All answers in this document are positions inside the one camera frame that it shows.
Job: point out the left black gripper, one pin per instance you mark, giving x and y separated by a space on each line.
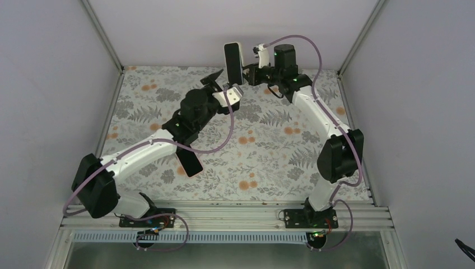
211 80

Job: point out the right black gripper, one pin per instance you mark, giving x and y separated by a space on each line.
252 78

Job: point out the beige phone case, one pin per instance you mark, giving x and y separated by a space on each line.
241 55

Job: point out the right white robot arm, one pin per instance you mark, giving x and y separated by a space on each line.
341 154

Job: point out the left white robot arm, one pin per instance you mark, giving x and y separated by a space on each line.
95 183

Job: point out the floral patterned mat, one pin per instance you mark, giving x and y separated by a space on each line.
269 156

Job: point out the black object at corner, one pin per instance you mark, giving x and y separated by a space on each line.
467 250

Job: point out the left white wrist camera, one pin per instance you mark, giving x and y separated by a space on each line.
231 96

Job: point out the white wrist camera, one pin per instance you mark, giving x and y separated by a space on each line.
231 96
261 52

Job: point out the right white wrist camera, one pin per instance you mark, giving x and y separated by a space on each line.
261 52

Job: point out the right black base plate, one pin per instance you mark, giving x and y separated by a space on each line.
307 218

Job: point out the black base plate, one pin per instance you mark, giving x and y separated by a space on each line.
307 218
164 221

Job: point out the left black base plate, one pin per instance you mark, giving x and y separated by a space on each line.
164 221

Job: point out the aluminium rail frame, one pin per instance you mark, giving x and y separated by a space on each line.
227 222

